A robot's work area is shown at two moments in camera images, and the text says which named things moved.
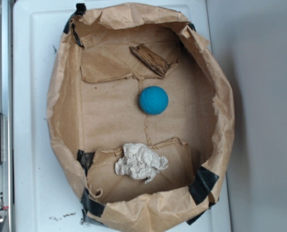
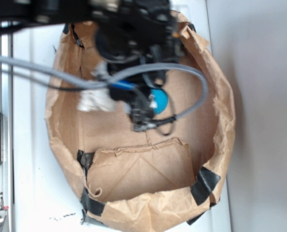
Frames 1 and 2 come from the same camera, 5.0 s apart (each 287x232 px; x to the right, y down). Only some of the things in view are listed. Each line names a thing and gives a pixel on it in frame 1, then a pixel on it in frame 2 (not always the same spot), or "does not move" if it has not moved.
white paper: x=140 y=161 -> x=102 y=99
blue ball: x=153 y=100 does not move
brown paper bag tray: x=139 y=116 does not move
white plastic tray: x=45 y=199 does not move
